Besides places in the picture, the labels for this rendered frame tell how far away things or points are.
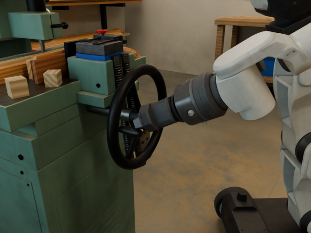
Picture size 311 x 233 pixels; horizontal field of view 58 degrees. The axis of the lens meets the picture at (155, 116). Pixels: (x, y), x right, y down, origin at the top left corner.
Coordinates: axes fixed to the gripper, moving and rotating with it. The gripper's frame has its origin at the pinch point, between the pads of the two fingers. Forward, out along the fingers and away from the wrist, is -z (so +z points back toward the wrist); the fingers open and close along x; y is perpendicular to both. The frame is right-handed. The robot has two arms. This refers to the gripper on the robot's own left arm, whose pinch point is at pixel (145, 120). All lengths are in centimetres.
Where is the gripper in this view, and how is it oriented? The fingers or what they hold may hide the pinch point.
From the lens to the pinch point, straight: 63.2
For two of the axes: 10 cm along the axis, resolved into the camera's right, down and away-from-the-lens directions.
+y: -3.3, -9.4, 0.4
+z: 7.7, -2.9, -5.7
